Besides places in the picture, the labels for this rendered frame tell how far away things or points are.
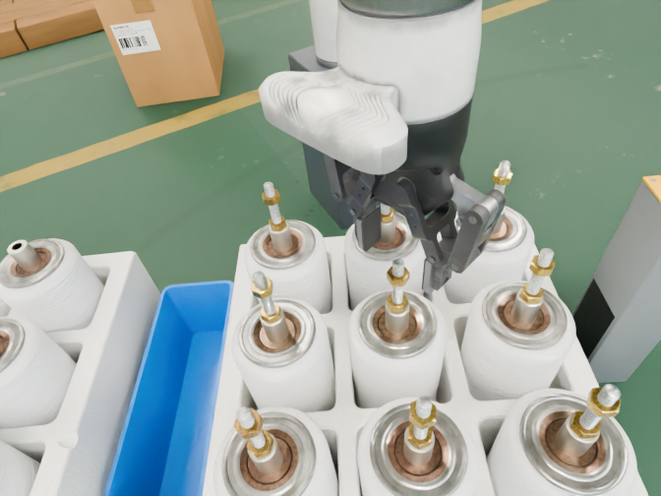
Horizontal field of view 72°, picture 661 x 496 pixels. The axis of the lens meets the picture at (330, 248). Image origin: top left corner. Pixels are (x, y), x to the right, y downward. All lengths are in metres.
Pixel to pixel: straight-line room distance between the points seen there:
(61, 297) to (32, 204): 0.63
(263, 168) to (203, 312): 0.44
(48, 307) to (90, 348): 0.07
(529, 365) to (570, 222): 0.53
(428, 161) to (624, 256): 0.36
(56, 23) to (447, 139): 1.91
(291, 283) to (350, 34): 0.32
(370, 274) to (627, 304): 0.28
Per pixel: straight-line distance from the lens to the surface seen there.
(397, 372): 0.43
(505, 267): 0.53
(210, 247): 0.92
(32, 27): 2.09
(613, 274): 0.61
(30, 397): 0.58
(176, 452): 0.71
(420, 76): 0.23
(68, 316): 0.65
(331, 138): 0.22
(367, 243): 0.38
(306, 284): 0.52
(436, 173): 0.28
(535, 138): 1.15
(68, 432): 0.57
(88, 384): 0.59
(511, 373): 0.47
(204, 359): 0.76
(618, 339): 0.66
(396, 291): 0.40
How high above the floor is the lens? 0.63
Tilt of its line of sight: 47 degrees down
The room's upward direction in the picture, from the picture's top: 8 degrees counter-clockwise
